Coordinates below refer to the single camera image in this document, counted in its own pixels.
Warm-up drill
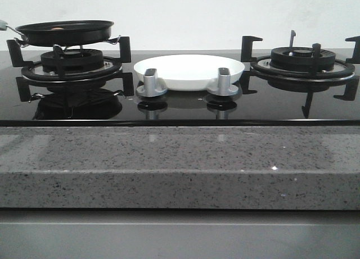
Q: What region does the white plate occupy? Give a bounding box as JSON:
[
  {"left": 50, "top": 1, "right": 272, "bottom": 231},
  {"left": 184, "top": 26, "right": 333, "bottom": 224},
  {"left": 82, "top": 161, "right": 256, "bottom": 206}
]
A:
[{"left": 134, "top": 54, "right": 245, "bottom": 91}]

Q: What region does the black frying pan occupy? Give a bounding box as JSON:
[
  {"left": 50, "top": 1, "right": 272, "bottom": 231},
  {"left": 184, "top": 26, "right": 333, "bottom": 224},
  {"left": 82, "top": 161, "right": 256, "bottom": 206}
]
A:
[{"left": 13, "top": 20, "right": 114, "bottom": 47}]

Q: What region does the left silver stove knob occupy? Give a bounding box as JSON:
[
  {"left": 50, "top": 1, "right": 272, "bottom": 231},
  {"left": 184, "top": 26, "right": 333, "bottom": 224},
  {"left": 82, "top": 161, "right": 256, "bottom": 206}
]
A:
[{"left": 136, "top": 69, "right": 168, "bottom": 98}]

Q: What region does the silver stove knob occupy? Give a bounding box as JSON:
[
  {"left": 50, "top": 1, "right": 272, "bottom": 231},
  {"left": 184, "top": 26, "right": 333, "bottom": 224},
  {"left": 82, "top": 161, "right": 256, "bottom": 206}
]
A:
[
  {"left": 207, "top": 67, "right": 239, "bottom": 97},
  {"left": 136, "top": 69, "right": 168, "bottom": 98}
]

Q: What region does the right silver stove knob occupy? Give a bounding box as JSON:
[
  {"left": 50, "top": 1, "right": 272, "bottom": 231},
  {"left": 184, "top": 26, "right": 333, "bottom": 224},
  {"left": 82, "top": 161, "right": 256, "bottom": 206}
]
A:
[{"left": 207, "top": 67, "right": 239, "bottom": 97}]

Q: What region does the black glass cooktop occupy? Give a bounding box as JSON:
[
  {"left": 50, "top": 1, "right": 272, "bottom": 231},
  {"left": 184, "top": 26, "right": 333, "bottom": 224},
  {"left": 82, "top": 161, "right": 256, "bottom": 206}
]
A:
[{"left": 1, "top": 51, "right": 359, "bottom": 126}]

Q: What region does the right black pan support grate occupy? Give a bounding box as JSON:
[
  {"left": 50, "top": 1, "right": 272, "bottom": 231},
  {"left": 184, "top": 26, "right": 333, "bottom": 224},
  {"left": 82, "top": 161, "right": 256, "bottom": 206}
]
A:
[{"left": 240, "top": 30, "right": 359, "bottom": 117}]

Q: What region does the black pan support grate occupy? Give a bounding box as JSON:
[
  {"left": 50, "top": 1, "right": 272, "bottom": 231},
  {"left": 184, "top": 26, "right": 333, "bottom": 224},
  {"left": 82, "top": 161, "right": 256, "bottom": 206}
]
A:
[
  {"left": 1, "top": 37, "right": 134, "bottom": 103},
  {"left": 240, "top": 30, "right": 359, "bottom": 117}
]

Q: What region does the left black gas burner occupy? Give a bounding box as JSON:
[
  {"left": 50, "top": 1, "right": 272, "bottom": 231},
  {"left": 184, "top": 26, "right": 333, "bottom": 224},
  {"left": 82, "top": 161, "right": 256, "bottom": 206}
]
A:
[{"left": 40, "top": 49, "right": 104, "bottom": 73}]

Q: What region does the black gas burner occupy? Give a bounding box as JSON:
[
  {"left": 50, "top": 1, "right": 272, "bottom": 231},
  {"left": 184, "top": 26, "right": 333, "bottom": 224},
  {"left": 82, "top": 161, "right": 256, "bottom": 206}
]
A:
[
  {"left": 270, "top": 47, "right": 336, "bottom": 72},
  {"left": 40, "top": 49, "right": 104, "bottom": 73}
]

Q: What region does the right black gas burner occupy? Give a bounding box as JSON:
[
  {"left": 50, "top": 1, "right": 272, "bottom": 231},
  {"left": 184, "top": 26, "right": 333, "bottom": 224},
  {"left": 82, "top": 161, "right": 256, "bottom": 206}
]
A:
[{"left": 270, "top": 47, "right": 336, "bottom": 72}]

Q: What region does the left black pan support grate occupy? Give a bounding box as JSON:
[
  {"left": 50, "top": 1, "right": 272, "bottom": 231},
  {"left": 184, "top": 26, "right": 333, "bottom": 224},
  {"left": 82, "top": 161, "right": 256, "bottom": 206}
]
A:
[{"left": 1, "top": 37, "right": 134, "bottom": 103}]

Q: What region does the wire pan support ring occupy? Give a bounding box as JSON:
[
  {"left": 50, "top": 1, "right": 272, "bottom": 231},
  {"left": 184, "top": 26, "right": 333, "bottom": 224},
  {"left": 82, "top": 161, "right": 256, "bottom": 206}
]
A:
[{"left": 13, "top": 35, "right": 122, "bottom": 51}]

